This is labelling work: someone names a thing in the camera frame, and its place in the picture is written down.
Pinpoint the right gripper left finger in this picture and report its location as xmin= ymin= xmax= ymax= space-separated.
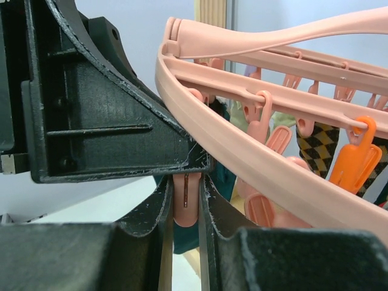
xmin=1 ymin=176 xmax=173 ymax=290

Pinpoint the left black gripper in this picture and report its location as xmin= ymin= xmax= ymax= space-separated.
xmin=0 ymin=0 xmax=139 ymax=175

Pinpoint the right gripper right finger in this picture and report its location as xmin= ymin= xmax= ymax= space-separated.
xmin=199 ymin=176 xmax=387 ymax=290

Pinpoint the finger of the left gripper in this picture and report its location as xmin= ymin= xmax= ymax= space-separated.
xmin=21 ymin=1 xmax=212 ymax=183

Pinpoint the pink round clip hanger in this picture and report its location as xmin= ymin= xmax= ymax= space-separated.
xmin=155 ymin=7 xmax=387 ymax=233

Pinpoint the dark green sock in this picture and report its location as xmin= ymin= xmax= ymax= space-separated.
xmin=153 ymin=99 xmax=243 ymax=255

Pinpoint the black yellow argyle sock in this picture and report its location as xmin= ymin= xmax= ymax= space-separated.
xmin=296 ymin=122 xmax=387 ymax=197

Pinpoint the green yellow dotted sock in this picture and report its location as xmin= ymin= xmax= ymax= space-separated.
xmin=229 ymin=99 xmax=298 ymax=134

